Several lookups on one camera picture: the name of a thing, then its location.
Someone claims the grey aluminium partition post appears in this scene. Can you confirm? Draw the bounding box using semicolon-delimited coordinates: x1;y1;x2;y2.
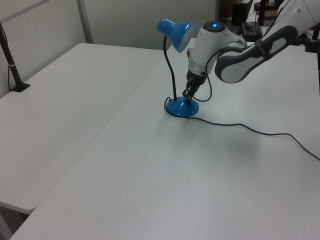
75;0;94;45

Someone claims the dark device with cables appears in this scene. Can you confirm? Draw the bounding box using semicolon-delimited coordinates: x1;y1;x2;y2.
240;21;264;42

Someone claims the black camera stand pole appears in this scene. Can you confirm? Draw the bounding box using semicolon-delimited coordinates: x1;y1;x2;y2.
0;21;31;93

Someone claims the blue gooseneck desk lamp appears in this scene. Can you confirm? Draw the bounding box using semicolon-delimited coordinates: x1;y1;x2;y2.
156;17;200;118

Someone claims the black gripper cable on arm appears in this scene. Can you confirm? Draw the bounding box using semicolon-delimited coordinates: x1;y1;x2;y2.
193;41;263;103

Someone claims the dark clamp stand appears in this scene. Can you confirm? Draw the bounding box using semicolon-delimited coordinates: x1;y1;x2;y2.
296;22;320;54

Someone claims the thin black lamp power cable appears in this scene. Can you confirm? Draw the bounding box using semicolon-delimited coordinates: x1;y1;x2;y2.
163;96;320;162

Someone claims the black box monitor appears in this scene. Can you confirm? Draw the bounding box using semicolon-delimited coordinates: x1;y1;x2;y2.
231;0;254;26

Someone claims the dark upright stand post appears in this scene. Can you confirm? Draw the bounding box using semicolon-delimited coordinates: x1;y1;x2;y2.
258;0;268;26

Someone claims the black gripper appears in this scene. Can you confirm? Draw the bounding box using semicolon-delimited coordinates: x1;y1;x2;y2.
182;70;207;106

